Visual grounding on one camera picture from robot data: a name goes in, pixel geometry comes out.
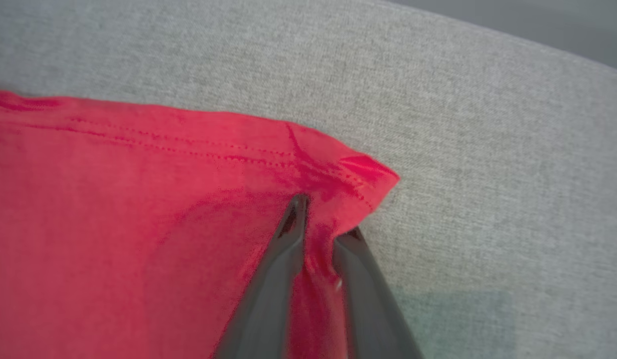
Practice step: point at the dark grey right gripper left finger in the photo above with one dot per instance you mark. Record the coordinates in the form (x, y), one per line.
(268, 294)

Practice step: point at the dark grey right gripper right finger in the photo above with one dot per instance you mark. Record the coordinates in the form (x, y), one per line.
(368, 309)

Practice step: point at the red basketball jersey number 23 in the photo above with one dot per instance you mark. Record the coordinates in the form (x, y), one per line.
(114, 224)

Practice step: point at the grey fabric sofa cushion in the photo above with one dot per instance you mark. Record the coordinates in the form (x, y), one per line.
(438, 89)

